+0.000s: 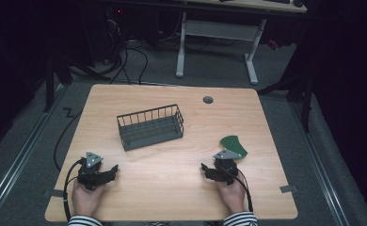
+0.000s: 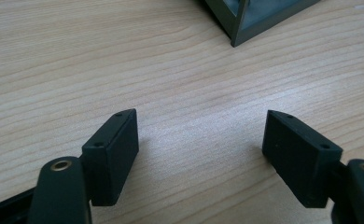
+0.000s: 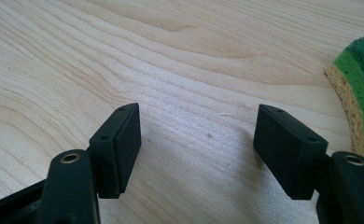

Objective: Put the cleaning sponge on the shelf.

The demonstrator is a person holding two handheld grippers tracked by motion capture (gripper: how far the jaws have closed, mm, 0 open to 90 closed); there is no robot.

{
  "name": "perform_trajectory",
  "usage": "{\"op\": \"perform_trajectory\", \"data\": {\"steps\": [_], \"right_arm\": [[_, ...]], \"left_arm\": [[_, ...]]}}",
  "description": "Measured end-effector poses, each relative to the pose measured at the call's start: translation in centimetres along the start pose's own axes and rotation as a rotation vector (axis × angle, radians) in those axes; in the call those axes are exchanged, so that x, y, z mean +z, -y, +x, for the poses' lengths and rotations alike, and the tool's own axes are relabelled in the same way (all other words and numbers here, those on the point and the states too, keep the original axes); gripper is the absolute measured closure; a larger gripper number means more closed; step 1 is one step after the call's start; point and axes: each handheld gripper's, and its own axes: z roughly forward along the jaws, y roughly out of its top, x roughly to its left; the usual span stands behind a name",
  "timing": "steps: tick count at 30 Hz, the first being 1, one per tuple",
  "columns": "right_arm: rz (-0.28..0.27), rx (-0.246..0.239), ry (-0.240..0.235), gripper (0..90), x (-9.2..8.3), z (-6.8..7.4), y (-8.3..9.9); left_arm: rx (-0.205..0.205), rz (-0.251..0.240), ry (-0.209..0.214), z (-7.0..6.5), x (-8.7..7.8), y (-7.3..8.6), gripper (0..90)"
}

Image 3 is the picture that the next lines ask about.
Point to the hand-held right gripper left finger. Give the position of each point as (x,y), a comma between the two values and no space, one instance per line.
(116,152)

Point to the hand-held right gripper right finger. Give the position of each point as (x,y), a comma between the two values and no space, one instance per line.
(287,149)

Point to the green and yellow sponge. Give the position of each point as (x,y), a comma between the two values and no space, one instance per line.
(362,93)

